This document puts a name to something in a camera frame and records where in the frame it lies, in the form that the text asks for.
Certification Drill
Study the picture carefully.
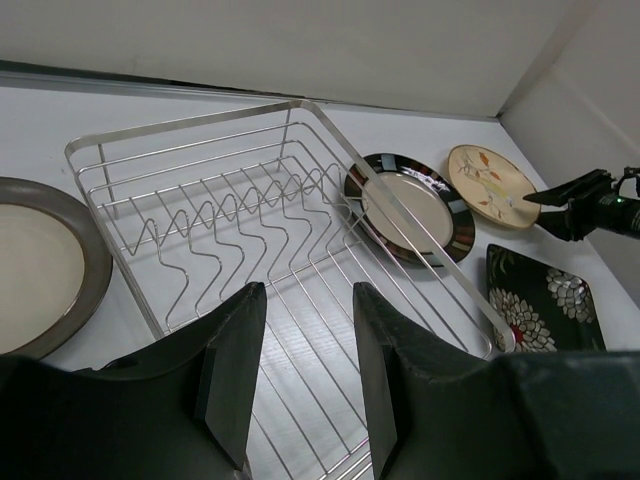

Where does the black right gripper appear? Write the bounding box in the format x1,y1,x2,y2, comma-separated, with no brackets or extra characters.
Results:
523,167,639,241

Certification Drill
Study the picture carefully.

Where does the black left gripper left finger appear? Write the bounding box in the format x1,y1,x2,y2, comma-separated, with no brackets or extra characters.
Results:
93,282,266,472

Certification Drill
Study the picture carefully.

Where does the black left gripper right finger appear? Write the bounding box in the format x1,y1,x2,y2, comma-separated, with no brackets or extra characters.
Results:
353,282,492,479

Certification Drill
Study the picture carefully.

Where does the beige plate leaf pattern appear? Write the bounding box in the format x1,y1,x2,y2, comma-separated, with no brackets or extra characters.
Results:
447,145,541,230

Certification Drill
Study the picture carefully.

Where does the black square floral plate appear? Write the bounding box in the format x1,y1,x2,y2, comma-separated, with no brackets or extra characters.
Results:
486,244,606,353

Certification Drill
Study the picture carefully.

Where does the cream plate black striped rim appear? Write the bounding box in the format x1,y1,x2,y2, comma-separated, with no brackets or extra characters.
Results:
344,153,476,267

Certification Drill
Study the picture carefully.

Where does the cream plate brown metallic rim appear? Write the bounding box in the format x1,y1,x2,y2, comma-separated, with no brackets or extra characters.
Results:
1,177,113,359

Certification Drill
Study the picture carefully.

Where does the steel wire dish rack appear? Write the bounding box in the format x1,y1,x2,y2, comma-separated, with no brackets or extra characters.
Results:
64,101,502,479

